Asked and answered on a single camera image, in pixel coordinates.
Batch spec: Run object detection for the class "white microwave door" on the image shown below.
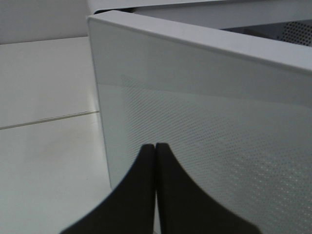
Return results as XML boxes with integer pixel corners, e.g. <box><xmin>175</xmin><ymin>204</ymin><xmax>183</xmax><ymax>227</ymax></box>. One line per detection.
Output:
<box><xmin>88</xmin><ymin>11</ymin><xmax>312</xmax><ymax>234</ymax></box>

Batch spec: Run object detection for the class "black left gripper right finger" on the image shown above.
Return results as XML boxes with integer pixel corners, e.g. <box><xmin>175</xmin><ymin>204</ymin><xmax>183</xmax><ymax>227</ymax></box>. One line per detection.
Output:
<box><xmin>156</xmin><ymin>143</ymin><xmax>260</xmax><ymax>234</ymax></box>

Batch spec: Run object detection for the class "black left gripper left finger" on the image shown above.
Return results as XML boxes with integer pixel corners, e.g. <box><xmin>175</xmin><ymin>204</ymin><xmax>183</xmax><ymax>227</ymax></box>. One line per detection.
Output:
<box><xmin>62</xmin><ymin>144</ymin><xmax>156</xmax><ymax>234</ymax></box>

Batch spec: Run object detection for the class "white microwave oven body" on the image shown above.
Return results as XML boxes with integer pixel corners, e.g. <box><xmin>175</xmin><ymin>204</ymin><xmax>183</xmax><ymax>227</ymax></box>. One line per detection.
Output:
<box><xmin>87</xmin><ymin>0</ymin><xmax>312</xmax><ymax>46</ymax></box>

